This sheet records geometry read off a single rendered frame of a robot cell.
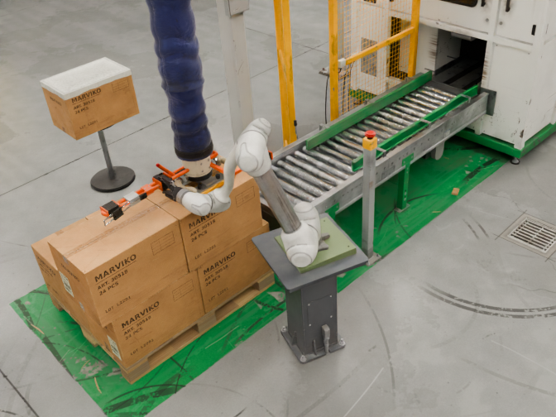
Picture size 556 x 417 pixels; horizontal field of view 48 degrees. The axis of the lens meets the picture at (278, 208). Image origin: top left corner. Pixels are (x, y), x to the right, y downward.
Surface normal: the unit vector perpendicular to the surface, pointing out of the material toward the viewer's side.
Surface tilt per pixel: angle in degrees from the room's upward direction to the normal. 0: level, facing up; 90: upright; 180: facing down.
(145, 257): 90
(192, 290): 90
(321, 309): 90
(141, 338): 90
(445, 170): 0
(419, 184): 0
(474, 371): 0
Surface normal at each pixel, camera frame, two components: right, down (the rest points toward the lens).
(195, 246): 0.70, 0.39
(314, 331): 0.42, 0.54
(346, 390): -0.07, -0.80
